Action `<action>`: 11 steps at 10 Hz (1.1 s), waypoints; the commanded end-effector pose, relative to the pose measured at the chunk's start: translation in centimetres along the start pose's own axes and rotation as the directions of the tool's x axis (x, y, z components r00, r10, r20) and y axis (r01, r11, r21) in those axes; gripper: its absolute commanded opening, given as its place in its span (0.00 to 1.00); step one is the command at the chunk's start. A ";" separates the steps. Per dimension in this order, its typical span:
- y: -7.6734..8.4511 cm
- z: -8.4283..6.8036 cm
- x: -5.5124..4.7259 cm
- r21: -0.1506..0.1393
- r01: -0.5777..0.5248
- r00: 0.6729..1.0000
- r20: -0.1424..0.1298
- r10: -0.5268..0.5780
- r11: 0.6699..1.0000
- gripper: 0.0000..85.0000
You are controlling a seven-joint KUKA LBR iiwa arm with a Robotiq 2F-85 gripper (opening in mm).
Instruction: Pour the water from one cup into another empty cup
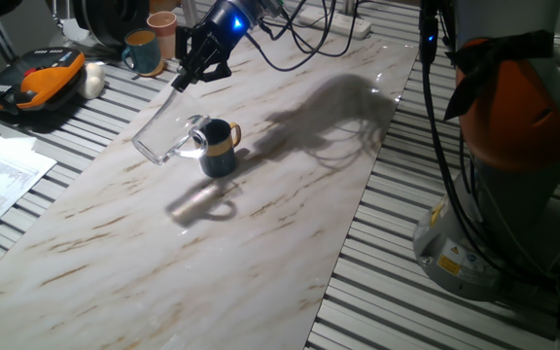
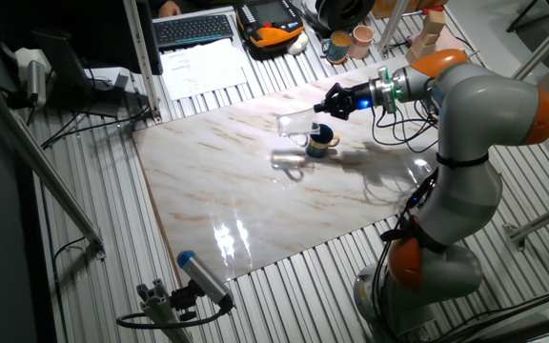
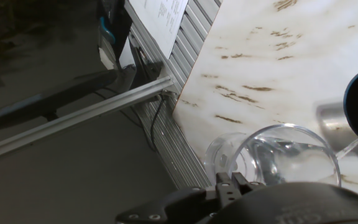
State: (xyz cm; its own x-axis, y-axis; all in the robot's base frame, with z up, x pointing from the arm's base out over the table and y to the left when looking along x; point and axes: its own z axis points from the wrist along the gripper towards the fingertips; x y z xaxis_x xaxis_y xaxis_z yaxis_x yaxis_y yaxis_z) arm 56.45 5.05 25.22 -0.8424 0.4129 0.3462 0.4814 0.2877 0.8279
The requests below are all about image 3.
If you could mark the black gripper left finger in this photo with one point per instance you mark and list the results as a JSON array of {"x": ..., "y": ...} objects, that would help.
[{"x": 172, "y": 208}]

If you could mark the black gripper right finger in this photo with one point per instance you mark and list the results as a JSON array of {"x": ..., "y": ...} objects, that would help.
[{"x": 228, "y": 188}]

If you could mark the clear glass mug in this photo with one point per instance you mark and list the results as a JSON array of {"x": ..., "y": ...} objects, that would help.
[{"x": 284, "y": 158}]

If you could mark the white marble pattern board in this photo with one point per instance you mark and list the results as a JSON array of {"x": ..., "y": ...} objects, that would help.
[{"x": 275, "y": 77}]

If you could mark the black computer monitor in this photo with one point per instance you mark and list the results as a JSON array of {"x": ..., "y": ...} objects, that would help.
[{"x": 48, "y": 102}]

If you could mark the white printed paper sheets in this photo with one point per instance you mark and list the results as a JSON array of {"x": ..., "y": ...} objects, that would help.
[{"x": 163, "y": 21}]

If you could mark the aluminium frame post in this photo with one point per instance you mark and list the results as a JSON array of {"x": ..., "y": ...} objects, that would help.
[{"x": 89, "y": 115}]

